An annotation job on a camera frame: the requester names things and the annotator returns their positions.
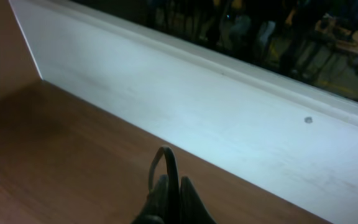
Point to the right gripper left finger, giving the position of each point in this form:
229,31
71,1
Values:
154,209

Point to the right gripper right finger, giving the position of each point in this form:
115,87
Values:
192,209

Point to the window with dark reflections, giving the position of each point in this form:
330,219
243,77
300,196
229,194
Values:
284,36

